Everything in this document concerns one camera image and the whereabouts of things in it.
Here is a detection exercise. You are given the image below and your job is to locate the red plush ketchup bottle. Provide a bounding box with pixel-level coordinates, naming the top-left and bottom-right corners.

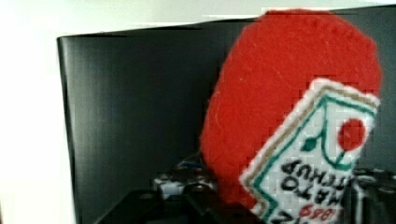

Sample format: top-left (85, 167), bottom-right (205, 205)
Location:
top-left (201, 9), bottom-right (381, 224)

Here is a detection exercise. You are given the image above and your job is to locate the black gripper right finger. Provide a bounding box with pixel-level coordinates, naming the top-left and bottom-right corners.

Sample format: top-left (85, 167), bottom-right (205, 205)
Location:
top-left (339, 168), bottom-right (396, 224)

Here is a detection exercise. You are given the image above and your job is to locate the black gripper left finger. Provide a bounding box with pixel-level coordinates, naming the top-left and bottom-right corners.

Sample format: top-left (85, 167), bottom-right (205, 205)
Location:
top-left (96, 155), bottom-right (262, 224)

